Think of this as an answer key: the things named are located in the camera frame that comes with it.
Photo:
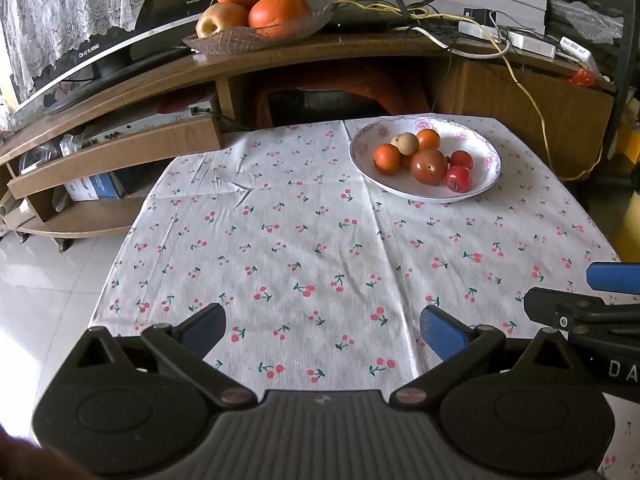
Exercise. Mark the black metal rack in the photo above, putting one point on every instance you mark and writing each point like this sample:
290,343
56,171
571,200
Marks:
622,60

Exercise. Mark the silver media player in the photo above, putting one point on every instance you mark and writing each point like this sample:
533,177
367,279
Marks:
145,127

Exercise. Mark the wooden television stand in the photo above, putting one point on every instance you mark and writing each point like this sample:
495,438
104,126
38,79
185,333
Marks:
165,75

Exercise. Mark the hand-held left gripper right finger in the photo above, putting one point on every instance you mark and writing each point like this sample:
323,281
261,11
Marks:
440,332

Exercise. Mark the small red ornament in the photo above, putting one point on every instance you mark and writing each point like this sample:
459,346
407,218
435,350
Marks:
583,77

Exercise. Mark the yellow apple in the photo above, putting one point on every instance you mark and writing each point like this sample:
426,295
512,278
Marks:
220,20

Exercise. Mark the white oblong device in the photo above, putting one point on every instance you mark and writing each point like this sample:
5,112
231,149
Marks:
580,52

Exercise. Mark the orange tangerine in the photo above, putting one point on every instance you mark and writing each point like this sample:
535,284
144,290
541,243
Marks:
386,159
406,161
428,139

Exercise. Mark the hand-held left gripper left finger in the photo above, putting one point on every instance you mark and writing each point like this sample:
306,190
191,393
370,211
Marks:
205,327

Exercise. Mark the white lace cloth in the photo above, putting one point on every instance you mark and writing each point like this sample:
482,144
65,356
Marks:
65,5

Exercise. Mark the white floral bowl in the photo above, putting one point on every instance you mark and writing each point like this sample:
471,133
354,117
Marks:
475,140

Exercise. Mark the black adapter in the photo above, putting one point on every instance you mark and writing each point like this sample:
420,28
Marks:
479,14

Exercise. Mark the glass fruit dish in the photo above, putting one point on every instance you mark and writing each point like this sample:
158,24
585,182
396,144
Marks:
235,42

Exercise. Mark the cherry print tablecloth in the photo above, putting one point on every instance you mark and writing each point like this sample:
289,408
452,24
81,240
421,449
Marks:
300,240

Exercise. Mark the yellow container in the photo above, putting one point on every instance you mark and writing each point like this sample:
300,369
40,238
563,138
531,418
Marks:
631,200

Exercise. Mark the white power strip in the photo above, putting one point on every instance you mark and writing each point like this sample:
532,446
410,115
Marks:
532,42

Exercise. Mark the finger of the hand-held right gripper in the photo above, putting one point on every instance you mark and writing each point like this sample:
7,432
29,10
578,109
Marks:
550,305
612,276

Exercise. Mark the blue and white box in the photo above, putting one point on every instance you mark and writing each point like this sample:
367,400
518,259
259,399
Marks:
95,186

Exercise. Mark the red cherry tomato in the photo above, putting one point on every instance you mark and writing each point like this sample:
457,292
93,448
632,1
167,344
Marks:
458,178
461,159

